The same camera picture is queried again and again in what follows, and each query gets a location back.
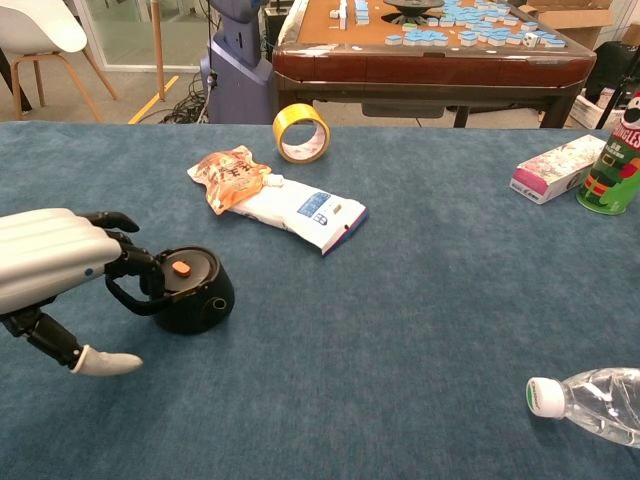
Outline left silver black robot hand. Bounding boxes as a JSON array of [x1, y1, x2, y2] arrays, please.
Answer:
[[0, 208, 166, 376]]

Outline black teapot with wooden knob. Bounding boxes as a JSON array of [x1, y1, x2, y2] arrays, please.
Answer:
[[103, 245, 236, 335]]

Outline purple robot base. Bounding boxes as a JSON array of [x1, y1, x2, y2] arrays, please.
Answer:
[[199, 0, 275, 125]]

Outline orange spouted snack pouch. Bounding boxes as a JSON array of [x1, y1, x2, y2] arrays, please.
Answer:
[[187, 145, 285, 217]]

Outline white chair with wooden legs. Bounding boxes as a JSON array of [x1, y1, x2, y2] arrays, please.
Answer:
[[0, 0, 120, 123]]

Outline wooden pole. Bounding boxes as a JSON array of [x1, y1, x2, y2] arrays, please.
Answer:
[[151, 0, 167, 102]]

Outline white packet with blue edge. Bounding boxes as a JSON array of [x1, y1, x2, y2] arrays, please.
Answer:
[[234, 178, 370, 257]]

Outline yellow tape roll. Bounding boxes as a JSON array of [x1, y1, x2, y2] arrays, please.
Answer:
[[272, 103, 332, 164]]

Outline blue table cloth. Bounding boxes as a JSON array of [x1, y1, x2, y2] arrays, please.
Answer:
[[0, 121, 640, 480]]

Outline brown mahjong table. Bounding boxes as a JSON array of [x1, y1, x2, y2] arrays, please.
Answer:
[[272, 0, 598, 129]]

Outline black round dish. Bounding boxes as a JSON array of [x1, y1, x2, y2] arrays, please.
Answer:
[[382, 0, 445, 24]]

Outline white floral carton box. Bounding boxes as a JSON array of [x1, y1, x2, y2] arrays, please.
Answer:
[[508, 133, 608, 205]]

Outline clear plastic water bottle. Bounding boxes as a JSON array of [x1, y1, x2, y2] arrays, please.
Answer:
[[524, 368, 640, 450]]

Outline green Pringles can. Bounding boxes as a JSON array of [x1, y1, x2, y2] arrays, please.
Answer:
[[575, 90, 640, 216]]

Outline brown cardboard box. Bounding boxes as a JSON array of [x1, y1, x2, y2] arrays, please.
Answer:
[[519, 0, 640, 51]]

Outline black bag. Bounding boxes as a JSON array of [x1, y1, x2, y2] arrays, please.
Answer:
[[584, 40, 640, 104]]

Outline black floor cables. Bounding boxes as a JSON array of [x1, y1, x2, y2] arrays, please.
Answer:
[[162, 74, 211, 125]]

